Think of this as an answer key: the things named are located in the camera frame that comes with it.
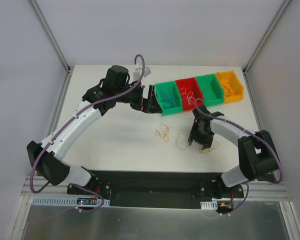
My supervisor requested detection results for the white wire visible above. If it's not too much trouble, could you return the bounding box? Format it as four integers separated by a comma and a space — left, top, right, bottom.
179, 87, 198, 105

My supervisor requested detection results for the orange wire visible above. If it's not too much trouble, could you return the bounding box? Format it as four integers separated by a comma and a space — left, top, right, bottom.
216, 72, 240, 97

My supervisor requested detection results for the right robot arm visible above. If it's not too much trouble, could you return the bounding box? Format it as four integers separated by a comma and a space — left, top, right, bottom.
188, 105, 282, 199

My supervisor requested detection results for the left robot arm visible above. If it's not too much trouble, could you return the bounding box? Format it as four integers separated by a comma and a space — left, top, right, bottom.
26, 65, 162, 195

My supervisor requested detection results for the near green bin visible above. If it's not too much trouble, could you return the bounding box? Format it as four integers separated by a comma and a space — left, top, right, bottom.
154, 81, 183, 115

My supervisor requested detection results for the green bin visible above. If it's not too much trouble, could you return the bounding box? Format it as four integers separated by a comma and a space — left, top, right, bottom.
154, 81, 183, 115
195, 74, 224, 107

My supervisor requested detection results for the red bin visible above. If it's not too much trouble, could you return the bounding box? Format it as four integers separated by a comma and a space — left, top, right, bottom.
175, 77, 204, 112

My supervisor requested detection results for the far green bin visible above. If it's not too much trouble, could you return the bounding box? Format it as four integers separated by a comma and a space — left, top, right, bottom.
195, 74, 224, 107

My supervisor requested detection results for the yellow bin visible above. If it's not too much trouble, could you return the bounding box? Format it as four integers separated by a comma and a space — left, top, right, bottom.
215, 70, 244, 103

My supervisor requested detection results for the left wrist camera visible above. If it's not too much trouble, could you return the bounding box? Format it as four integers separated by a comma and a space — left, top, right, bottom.
133, 65, 151, 81

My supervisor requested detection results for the right white cable duct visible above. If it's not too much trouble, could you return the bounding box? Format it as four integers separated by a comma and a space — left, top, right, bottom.
200, 200, 218, 211

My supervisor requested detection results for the white cable duct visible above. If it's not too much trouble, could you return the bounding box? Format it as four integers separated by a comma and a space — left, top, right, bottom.
200, 200, 218, 211
32, 196, 110, 208

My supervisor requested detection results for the left white cable duct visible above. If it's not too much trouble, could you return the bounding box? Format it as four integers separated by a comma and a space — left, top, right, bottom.
32, 196, 110, 208

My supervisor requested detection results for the left aluminium frame post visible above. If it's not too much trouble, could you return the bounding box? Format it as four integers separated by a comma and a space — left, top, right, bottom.
27, 0, 71, 74

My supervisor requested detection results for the aluminium frame post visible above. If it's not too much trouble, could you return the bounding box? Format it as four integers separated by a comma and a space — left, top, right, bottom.
242, 0, 294, 75
27, 0, 71, 74

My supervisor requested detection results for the right aluminium frame post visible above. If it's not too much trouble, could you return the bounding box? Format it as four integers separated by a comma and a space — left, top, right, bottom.
242, 0, 294, 75

